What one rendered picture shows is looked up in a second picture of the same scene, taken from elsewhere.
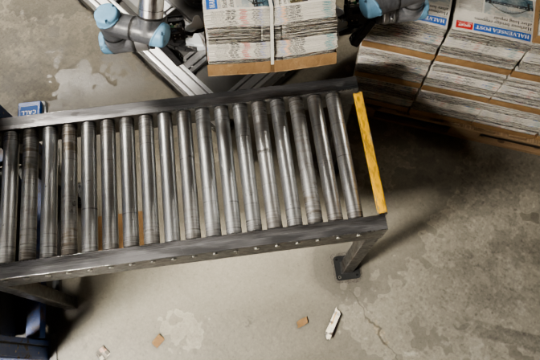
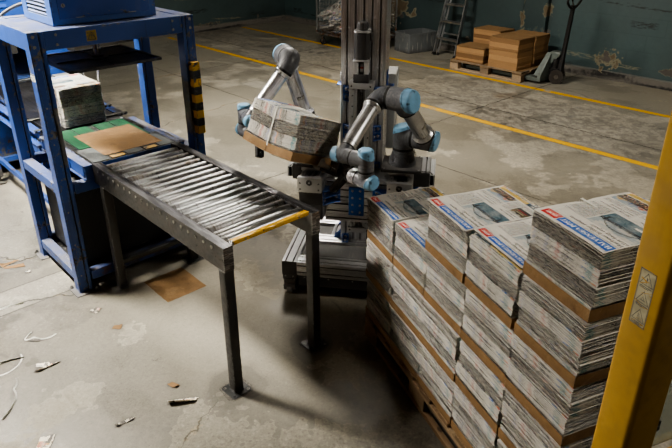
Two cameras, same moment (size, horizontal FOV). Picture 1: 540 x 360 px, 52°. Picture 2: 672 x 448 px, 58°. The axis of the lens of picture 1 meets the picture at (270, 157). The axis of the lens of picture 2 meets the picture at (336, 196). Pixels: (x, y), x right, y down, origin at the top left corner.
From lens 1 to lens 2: 2.54 m
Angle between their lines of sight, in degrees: 54
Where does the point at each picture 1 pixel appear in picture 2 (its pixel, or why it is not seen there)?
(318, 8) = (293, 116)
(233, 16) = (263, 104)
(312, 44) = (285, 141)
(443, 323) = not seen: outside the picture
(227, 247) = (165, 210)
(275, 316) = (169, 369)
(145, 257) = (141, 194)
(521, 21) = not seen: hidden behind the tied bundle
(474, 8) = (422, 224)
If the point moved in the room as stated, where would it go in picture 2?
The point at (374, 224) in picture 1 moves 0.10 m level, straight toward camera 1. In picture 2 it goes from (221, 244) to (198, 243)
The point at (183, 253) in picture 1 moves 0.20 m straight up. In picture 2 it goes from (151, 201) to (146, 163)
